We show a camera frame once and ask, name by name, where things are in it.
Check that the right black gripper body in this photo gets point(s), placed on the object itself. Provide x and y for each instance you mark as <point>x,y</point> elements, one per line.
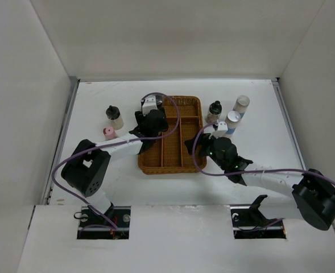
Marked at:
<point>210,151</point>

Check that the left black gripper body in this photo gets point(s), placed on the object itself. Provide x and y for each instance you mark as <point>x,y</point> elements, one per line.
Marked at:
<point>140,118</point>

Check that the blue-label silver-lid seasoning bottle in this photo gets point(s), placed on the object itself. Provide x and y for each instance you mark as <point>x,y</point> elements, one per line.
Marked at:
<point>232,120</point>

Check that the black-knob beige spice jar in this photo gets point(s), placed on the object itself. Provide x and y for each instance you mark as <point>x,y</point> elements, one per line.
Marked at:
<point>114,117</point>

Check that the black-knob brown spice jar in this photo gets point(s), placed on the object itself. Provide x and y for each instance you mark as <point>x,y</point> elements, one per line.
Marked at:
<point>214,112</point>

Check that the pink-lid spice bottle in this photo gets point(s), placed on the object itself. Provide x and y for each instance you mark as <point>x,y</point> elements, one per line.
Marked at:
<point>109,133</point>

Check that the tall silver-lid seasoning bottle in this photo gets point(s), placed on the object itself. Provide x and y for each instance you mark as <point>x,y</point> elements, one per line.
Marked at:
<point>241,105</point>

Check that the black-lid white spice jar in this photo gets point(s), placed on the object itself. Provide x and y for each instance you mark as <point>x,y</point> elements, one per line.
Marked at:
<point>159,100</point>

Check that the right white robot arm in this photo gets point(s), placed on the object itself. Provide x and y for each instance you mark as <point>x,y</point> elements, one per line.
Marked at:
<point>303,195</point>

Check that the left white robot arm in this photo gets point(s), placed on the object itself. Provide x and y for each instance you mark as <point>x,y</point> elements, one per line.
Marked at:
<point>86,172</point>

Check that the brown wicker organizer basket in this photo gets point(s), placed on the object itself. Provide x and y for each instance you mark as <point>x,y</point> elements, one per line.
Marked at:
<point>170,155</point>

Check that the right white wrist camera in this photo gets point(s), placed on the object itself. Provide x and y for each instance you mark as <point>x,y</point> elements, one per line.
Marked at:
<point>220,129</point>

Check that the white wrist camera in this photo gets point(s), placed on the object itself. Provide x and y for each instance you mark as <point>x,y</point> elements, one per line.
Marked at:
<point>148,104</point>
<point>220,129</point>

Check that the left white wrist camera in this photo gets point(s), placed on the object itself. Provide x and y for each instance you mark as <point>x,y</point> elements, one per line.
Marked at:
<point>148,104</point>

